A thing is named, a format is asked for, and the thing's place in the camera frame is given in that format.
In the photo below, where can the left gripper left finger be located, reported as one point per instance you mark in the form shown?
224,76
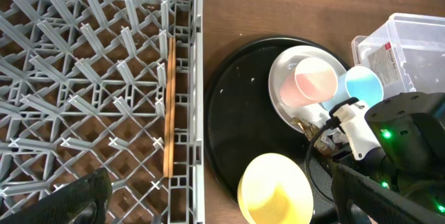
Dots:
85,200

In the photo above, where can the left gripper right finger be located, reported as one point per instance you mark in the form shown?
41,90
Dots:
359,199

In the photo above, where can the white tissue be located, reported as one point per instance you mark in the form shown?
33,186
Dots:
339,138

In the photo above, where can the gold snack wrapper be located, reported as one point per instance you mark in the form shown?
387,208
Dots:
324,144

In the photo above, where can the yellow plastic bowl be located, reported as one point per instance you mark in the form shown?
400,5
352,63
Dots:
274,189

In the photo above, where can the blue plastic cup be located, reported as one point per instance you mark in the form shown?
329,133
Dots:
359,82

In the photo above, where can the pink plastic cup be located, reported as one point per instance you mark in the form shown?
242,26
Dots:
313,80

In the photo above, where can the grey round plate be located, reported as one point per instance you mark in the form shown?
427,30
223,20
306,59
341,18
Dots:
281,69

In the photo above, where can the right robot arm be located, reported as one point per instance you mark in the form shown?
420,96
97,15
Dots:
399,143

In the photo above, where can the grey plastic dishwasher rack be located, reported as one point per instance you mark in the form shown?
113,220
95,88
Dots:
83,87

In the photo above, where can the round black serving tray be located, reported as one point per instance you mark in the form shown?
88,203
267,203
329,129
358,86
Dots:
240,122

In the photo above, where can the clear plastic bin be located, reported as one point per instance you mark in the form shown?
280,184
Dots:
406,53

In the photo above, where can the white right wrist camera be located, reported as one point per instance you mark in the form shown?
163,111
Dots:
352,120

